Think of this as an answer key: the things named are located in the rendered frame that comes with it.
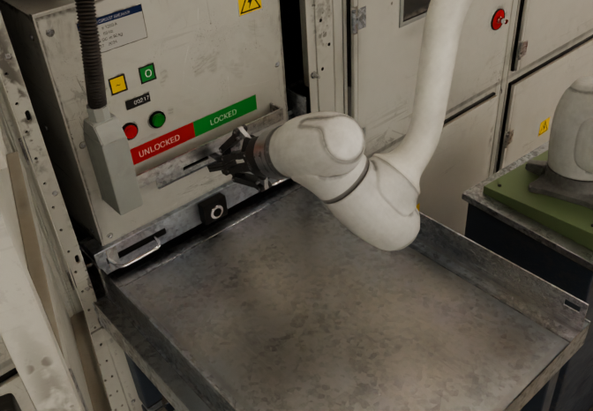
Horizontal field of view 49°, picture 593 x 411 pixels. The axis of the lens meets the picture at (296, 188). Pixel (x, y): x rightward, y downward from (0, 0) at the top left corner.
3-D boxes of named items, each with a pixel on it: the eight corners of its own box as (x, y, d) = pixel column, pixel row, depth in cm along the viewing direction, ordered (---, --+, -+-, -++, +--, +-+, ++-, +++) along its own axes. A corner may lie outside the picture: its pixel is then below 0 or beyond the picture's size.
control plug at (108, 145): (145, 205, 115) (123, 119, 105) (121, 217, 112) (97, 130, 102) (123, 187, 120) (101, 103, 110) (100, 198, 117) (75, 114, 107)
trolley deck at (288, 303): (583, 344, 117) (590, 321, 113) (339, 599, 85) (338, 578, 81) (326, 191, 160) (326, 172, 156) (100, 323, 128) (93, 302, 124)
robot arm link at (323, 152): (251, 153, 103) (306, 205, 108) (306, 142, 90) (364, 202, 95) (287, 105, 107) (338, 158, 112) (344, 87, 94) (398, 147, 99)
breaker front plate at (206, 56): (293, 157, 151) (277, -52, 124) (108, 253, 127) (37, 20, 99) (289, 154, 152) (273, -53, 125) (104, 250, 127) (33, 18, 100)
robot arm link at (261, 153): (281, 187, 105) (262, 189, 110) (321, 165, 110) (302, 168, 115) (258, 136, 104) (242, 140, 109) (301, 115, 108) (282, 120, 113)
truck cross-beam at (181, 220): (303, 168, 155) (302, 147, 152) (101, 278, 128) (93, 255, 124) (289, 160, 159) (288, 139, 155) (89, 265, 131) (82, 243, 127)
